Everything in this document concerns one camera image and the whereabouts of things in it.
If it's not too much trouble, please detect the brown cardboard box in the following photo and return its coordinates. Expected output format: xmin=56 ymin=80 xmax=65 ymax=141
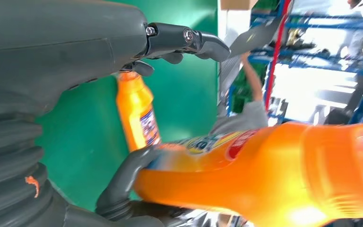
xmin=220 ymin=0 xmax=259 ymax=11

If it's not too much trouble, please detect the grey laptop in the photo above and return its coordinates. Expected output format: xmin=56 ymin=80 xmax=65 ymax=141
xmin=217 ymin=17 xmax=283 ymax=117

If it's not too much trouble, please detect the person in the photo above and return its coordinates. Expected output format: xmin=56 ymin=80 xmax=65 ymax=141
xmin=210 ymin=52 xmax=269 ymax=136

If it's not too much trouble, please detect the blue and red shelf rack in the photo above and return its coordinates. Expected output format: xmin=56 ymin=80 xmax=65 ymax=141
xmin=227 ymin=0 xmax=363 ymax=125

